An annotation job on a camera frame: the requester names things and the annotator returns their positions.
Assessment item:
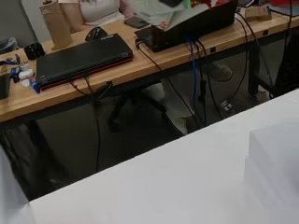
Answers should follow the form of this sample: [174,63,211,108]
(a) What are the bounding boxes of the thin black cable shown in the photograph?
[68,77,104,174]

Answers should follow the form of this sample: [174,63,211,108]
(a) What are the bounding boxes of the person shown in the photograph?
[57,0,235,136]

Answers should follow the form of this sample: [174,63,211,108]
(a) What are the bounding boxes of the black laptop power cable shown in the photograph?
[135,40,200,125]

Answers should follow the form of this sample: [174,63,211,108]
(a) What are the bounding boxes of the blue cable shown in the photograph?
[186,38,200,110]

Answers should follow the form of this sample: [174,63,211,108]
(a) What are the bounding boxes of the black smartphone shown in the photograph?
[123,16,150,30]

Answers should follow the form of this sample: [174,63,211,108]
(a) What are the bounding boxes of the black cup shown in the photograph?
[23,41,47,61]

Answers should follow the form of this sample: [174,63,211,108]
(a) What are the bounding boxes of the white earbud case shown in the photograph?
[18,68,35,80]

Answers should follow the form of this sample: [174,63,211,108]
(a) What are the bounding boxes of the paper sheets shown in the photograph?
[129,0,209,31]

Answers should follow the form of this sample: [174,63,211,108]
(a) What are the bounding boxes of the black power adapter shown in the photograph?
[219,99,236,115]

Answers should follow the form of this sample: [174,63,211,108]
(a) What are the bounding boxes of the white flat box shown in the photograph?
[242,122,299,224]

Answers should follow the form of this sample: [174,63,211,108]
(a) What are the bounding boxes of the open black laptop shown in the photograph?
[134,0,239,53]

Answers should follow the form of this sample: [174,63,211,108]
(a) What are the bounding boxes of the wooden desk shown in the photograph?
[0,6,299,124]

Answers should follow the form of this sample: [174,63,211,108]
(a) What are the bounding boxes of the blue marker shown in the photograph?
[31,78,41,94]

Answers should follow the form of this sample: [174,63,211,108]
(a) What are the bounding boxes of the flat brown box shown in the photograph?
[244,6,273,22]

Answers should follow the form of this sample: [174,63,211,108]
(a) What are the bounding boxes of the black computer mouse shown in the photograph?
[84,26,109,42]

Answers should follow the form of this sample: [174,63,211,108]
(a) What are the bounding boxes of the closed black laptop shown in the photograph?
[36,33,135,91]

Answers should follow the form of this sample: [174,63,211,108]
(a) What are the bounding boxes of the black office chair base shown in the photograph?
[107,90,185,134]

